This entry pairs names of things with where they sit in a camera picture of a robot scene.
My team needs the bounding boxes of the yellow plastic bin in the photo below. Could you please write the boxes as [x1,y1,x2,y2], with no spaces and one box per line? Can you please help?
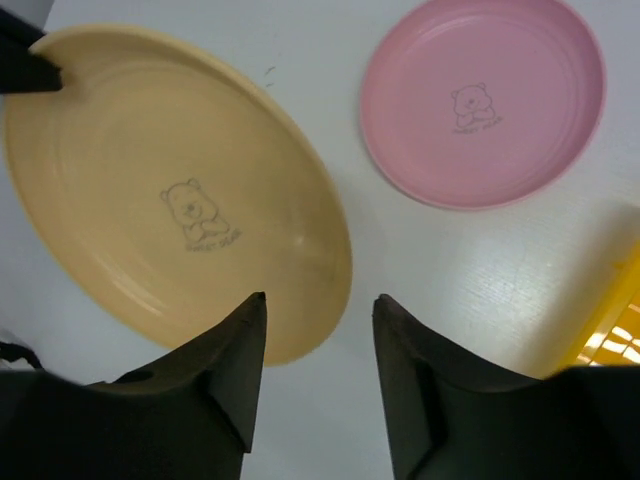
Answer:
[551,242,639,374]

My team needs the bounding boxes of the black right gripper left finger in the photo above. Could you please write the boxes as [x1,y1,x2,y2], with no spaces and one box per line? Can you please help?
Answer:
[1,292,267,479]

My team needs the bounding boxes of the pink plate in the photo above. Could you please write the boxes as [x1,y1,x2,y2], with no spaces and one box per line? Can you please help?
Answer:
[359,1,606,210]

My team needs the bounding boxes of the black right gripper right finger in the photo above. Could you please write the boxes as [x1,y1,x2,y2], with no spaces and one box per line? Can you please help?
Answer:
[372,295,639,479]

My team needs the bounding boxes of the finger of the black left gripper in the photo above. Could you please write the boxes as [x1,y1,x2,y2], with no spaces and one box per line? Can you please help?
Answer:
[1,24,63,95]

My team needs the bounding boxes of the orange plate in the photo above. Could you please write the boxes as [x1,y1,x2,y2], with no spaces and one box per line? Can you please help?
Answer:
[3,24,352,366]

